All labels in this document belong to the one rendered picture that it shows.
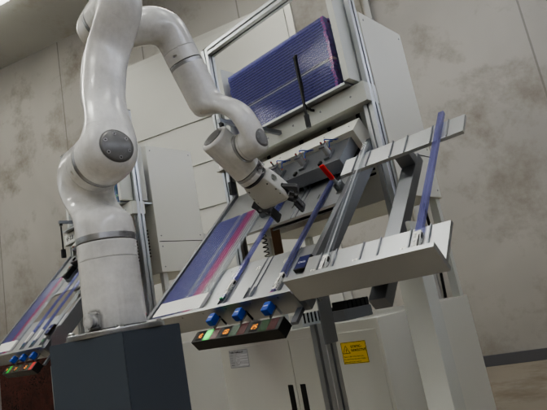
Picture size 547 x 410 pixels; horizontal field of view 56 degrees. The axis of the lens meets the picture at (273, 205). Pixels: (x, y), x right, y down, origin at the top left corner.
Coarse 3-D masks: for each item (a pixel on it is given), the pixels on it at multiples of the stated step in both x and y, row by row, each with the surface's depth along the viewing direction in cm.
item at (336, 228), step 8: (368, 144) 140; (360, 152) 137; (360, 160) 134; (360, 168) 132; (352, 176) 130; (352, 184) 127; (344, 200) 123; (344, 208) 121; (336, 224) 118; (336, 232) 116; (328, 240) 115; (328, 248) 112
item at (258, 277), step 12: (288, 252) 147; (300, 252) 142; (312, 252) 138; (252, 264) 156; (264, 264) 150; (276, 264) 146; (228, 276) 160; (240, 276) 154; (252, 276) 149; (264, 276) 145; (276, 276) 140; (288, 276) 136; (216, 288) 159; (240, 288) 148; (252, 288) 143; (264, 288) 139; (216, 300) 152; (228, 300) 147
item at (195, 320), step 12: (240, 300) 137; (252, 300) 134; (264, 300) 132; (276, 300) 130; (288, 300) 128; (192, 312) 150; (204, 312) 148; (216, 312) 145; (228, 312) 142; (252, 312) 138; (276, 312) 133; (288, 312) 131; (168, 324) 160; (180, 324) 158; (192, 324) 155; (204, 324) 152; (228, 324) 146
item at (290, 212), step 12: (324, 180) 172; (300, 192) 177; (312, 192) 171; (240, 204) 207; (288, 204) 175; (312, 204) 163; (324, 204) 157; (228, 216) 205; (288, 216) 167; (300, 216) 163; (252, 228) 179; (276, 228) 177
